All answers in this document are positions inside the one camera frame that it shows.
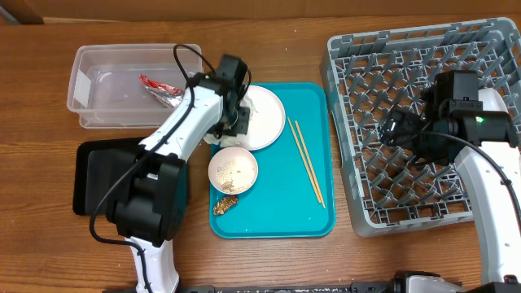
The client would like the white napkin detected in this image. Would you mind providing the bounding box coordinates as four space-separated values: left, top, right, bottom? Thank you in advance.
203 96 255 147

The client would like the wooden chopstick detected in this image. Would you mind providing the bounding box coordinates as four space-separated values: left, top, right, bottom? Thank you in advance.
295 120 326 208
287 118 326 208

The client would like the red snack wrapper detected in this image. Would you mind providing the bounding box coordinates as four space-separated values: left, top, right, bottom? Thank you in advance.
138 74 184 109

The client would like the white round plate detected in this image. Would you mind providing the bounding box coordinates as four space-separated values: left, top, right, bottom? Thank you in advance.
232 85 286 151

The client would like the brown food scrap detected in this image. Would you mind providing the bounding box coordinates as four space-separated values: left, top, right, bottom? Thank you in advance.
212 195 239 216

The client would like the wooden chopstick left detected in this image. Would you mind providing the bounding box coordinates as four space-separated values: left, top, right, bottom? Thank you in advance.
287 118 326 208

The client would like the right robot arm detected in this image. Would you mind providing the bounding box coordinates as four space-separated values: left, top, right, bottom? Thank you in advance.
380 70 520 292

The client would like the black plastic tray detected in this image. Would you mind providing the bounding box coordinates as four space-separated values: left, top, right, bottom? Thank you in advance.
72 137 142 216

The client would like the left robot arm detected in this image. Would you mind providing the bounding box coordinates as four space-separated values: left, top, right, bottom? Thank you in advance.
101 55 251 292

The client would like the pink bowl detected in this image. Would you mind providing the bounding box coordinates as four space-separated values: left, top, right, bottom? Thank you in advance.
208 146 259 195

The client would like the grey dishwasher rack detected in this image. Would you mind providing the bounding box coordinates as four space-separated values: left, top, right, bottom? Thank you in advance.
321 18 520 237

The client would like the wooden chopstick right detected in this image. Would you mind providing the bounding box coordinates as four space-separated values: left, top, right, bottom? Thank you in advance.
295 120 326 208

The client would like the clear plastic bin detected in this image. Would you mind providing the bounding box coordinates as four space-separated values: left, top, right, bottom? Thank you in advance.
67 44 186 129

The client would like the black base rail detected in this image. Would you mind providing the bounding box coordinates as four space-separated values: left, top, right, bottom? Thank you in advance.
180 281 407 293

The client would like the grey-white bowl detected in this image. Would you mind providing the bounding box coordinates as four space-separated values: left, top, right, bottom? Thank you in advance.
478 88 508 112

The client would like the teal serving tray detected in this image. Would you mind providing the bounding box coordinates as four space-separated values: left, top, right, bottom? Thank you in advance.
209 82 335 238

